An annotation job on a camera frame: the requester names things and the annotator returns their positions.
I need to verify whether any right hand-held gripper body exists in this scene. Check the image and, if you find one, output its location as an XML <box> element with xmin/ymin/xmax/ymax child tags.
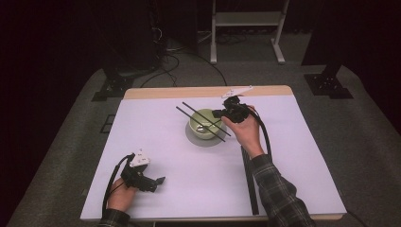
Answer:
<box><xmin>220</xmin><ymin>85</ymin><xmax>254</xmax><ymax>124</ymax></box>

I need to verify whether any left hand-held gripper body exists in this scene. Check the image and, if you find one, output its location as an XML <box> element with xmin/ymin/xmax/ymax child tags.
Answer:
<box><xmin>120</xmin><ymin>148</ymin><xmax>159</xmax><ymax>194</ymax></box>

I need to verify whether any pale green bowl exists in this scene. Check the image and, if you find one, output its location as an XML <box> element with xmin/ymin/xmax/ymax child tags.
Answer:
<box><xmin>188</xmin><ymin>108</ymin><xmax>224</xmax><ymax>141</ymax></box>

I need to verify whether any black chopstick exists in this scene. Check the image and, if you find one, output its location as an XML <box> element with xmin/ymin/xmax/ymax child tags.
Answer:
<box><xmin>175</xmin><ymin>105</ymin><xmax>227</xmax><ymax>143</ymax></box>
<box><xmin>182</xmin><ymin>100</ymin><xmax>233</xmax><ymax>138</ymax></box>

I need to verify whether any person's left hand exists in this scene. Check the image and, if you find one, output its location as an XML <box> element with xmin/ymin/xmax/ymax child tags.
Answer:
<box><xmin>106</xmin><ymin>177</ymin><xmax>139</xmax><ymax>213</ymax></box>

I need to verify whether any person's right hand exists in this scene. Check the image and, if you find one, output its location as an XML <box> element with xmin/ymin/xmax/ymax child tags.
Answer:
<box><xmin>220</xmin><ymin>105</ymin><xmax>266</xmax><ymax>159</ymax></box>

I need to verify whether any white table mat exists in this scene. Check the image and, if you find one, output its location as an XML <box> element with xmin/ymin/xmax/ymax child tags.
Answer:
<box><xmin>79</xmin><ymin>94</ymin><xmax>348</xmax><ymax>221</ymax></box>

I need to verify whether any metal spoon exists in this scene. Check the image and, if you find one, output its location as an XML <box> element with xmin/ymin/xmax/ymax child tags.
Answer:
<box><xmin>195</xmin><ymin>124</ymin><xmax>216</xmax><ymax>133</ymax></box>

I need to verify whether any black stand base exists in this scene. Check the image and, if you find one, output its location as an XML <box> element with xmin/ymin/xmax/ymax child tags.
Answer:
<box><xmin>303</xmin><ymin>61</ymin><xmax>355</xmax><ymax>100</ymax></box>
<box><xmin>91</xmin><ymin>75</ymin><xmax>135</xmax><ymax>103</ymax></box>

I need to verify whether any white metal stand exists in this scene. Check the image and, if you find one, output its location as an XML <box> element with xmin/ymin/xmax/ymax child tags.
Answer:
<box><xmin>209</xmin><ymin>0</ymin><xmax>290</xmax><ymax>66</ymax></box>

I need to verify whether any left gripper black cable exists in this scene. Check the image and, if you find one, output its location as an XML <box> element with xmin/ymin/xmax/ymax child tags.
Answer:
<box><xmin>100</xmin><ymin>153</ymin><xmax>135</xmax><ymax>219</ymax></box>

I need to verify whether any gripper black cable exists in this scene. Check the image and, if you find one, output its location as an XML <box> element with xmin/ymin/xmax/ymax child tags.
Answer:
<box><xmin>248</xmin><ymin>108</ymin><xmax>274</xmax><ymax>159</ymax></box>
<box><xmin>100</xmin><ymin>153</ymin><xmax>135</xmax><ymax>219</ymax></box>

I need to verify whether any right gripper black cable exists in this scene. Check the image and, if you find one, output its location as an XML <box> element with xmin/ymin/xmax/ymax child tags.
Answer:
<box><xmin>248</xmin><ymin>108</ymin><xmax>274</xmax><ymax>159</ymax></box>

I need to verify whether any black floor cable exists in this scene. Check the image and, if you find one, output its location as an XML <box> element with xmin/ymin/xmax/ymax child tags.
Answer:
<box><xmin>139</xmin><ymin>53</ymin><xmax>181</xmax><ymax>89</ymax></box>
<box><xmin>194</xmin><ymin>52</ymin><xmax>229</xmax><ymax>87</ymax></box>

